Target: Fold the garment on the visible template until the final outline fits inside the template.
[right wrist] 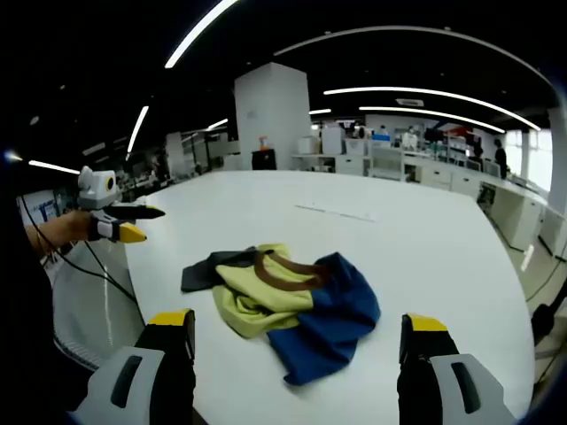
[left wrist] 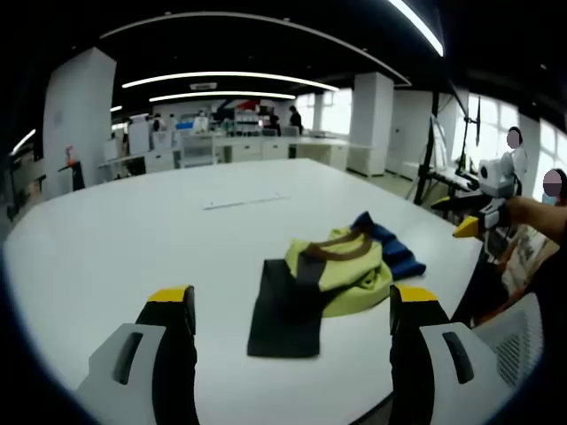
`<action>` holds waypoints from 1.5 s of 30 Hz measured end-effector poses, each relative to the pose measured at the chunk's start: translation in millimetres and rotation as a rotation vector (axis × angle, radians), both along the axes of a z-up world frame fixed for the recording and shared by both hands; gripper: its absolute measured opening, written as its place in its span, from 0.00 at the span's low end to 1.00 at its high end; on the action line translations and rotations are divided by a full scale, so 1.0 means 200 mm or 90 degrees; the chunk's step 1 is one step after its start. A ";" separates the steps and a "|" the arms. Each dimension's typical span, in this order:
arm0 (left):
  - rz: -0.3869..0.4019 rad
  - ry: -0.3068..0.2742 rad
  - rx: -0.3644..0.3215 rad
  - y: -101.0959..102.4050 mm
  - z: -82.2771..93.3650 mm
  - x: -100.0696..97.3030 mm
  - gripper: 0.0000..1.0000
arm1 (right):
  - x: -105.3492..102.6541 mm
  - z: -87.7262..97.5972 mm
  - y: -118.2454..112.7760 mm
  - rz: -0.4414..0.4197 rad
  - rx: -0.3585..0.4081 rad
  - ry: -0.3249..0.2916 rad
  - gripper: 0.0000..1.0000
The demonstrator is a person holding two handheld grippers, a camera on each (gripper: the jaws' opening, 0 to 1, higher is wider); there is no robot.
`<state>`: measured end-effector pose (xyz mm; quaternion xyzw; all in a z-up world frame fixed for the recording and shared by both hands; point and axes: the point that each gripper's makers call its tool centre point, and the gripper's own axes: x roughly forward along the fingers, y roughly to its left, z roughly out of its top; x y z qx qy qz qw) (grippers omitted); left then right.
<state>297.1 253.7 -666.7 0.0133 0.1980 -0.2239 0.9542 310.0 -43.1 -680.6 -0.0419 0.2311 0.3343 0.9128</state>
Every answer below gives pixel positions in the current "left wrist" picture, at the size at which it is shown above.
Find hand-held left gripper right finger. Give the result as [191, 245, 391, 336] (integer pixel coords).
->
[388, 283, 517, 425]

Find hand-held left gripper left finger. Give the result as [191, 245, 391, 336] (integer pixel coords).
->
[74, 285, 201, 425]

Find yellow blue grey garment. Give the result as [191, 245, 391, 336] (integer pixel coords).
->
[245, 211, 427, 359]

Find black equipment stand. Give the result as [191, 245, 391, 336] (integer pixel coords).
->
[411, 90, 484, 209]

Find person's dark clothing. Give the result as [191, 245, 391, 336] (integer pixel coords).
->
[529, 241, 567, 311]

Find long white counter desk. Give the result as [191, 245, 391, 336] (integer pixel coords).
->
[99, 131, 374, 179]

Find dark shelf rack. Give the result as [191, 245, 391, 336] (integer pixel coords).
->
[7, 172, 48, 214]

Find white mesh office chair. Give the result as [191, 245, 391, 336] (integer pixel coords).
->
[180, 134, 217, 168]

